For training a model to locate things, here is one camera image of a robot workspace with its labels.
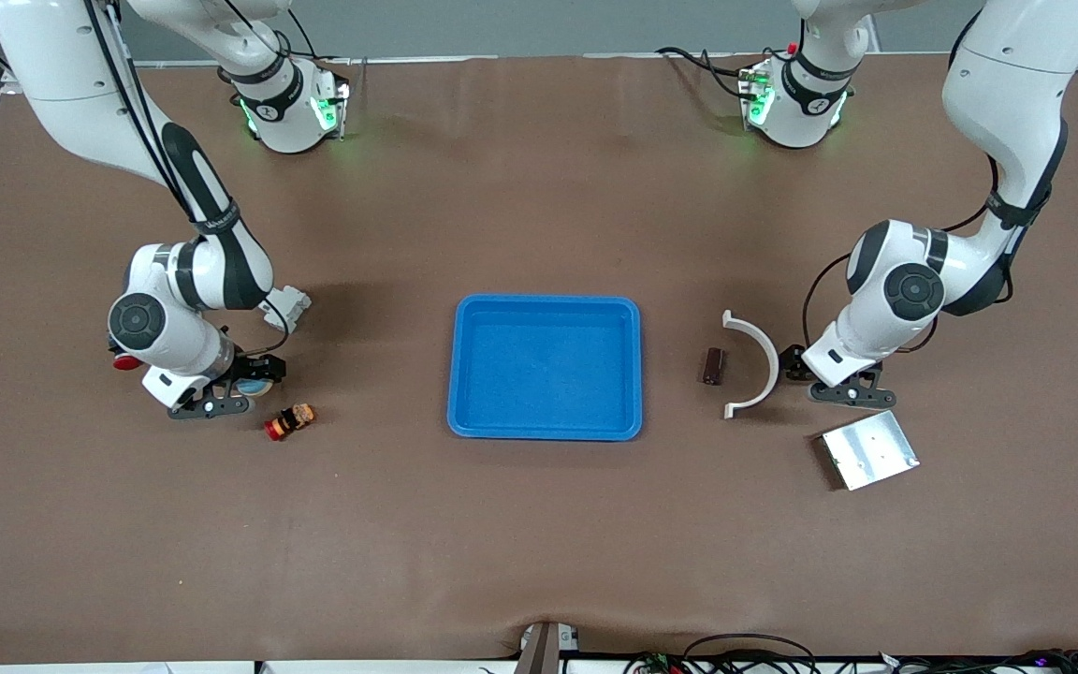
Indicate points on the blue dome call bell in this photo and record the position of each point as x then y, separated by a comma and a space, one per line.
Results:
260, 387

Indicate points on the brown electrolytic capacitor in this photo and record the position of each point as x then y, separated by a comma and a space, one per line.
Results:
713, 366

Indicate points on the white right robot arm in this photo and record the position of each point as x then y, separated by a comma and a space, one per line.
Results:
80, 75

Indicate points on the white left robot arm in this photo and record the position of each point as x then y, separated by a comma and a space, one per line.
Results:
1007, 84

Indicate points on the blue plastic tray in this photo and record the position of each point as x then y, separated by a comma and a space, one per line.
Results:
548, 374

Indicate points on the white circuit breaker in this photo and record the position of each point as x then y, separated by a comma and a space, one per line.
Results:
291, 301

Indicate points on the silver metal plate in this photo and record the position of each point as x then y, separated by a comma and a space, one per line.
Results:
871, 449

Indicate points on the red mushroom push button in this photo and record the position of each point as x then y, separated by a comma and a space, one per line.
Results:
125, 362

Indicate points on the white curved plastic bracket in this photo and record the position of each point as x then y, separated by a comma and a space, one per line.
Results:
773, 365

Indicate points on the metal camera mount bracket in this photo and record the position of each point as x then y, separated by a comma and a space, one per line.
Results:
544, 651

